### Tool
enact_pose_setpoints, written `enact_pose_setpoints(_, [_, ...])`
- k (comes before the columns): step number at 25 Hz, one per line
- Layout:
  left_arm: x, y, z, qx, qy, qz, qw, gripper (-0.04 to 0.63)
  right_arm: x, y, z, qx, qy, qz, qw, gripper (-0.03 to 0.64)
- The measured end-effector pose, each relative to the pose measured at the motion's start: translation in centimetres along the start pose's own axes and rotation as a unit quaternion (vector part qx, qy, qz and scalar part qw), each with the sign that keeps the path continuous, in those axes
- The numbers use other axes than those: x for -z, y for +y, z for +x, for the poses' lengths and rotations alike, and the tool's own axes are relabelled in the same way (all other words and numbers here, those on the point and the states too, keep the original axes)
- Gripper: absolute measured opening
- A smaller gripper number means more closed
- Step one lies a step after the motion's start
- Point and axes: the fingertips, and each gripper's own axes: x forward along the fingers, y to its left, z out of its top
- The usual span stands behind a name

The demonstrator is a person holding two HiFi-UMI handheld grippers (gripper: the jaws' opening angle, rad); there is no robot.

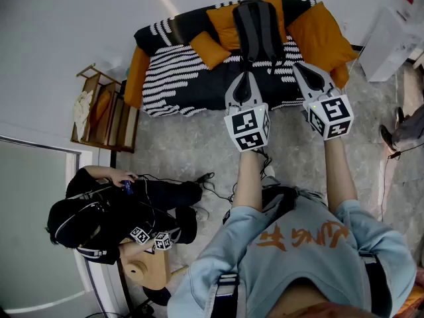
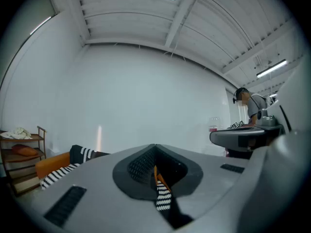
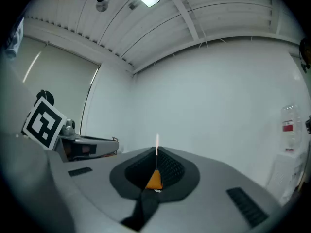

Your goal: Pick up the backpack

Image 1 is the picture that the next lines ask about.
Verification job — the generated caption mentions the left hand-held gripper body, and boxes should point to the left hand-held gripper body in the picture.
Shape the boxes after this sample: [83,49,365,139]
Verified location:
[223,102,271,152]

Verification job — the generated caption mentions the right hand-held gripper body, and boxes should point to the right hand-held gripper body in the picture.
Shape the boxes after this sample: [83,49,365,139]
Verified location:
[302,92,355,141]

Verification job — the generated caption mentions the black white striped sofa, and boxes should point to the black white striped sofa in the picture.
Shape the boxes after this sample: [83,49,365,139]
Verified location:
[124,0,360,118]

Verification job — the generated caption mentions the grey black backpack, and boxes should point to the grey black backpack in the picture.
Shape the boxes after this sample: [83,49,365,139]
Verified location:
[231,0,288,76]

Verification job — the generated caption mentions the person's right forearm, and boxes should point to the person's right forearm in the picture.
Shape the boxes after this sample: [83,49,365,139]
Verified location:
[323,137,359,215]

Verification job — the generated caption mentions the person's left forearm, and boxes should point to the person's left forearm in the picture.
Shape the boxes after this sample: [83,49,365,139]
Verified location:
[231,146,265,212]

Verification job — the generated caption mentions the large orange side cushion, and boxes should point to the large orange side cushion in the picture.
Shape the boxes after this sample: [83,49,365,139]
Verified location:
[286,1,360,76]

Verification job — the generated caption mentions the small orange pillow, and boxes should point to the small orange pillow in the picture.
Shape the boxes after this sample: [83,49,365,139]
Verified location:
[189,30,232,71]

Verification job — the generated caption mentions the white cabinet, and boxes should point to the white cabinet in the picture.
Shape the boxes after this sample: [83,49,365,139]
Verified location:
[358,6,424,83]

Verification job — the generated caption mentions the large orange back cushion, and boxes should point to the large orange back cushion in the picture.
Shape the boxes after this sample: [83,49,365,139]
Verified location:
[205,0,288,51]

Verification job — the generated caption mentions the person's dark trousers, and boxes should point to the person's dark trousers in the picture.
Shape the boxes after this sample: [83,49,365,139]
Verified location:
[261,185,299,213]

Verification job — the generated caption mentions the wooden rack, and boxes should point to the wooden rack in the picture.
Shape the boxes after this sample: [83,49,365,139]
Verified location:
[70,62,140,154]

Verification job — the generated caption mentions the orange cushion in rack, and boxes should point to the orange cushion in rack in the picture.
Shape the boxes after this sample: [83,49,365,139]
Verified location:
[89,89,113,131]

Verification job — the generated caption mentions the person's light blue shirt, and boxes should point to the person's light blue shirt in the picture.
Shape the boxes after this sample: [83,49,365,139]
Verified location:
[167,193,417,318]

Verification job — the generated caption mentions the white cloth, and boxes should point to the white cloth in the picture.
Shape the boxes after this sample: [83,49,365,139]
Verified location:
[72,89,95,139]

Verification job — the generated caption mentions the light wooden stool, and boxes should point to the light wooden stool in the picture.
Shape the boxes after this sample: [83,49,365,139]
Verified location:
[119,240,190,291]

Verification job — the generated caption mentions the frosted glass door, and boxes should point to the frosted glass door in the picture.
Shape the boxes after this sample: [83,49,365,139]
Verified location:
[0,134,100,315]

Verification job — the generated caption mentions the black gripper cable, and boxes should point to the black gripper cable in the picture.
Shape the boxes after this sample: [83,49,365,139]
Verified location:
[250,146,274,182]

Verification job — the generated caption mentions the black floor cable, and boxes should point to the black floor cable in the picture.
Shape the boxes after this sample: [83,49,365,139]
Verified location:
[137,172,235,205]

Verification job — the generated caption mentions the thin black cable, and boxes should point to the thin black cable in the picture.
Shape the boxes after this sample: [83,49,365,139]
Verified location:
[380,142,424,223]

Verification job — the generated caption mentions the black harness strap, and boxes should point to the black harness strap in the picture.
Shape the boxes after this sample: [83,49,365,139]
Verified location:
[216,272,240,318]
[359,252,391,318]

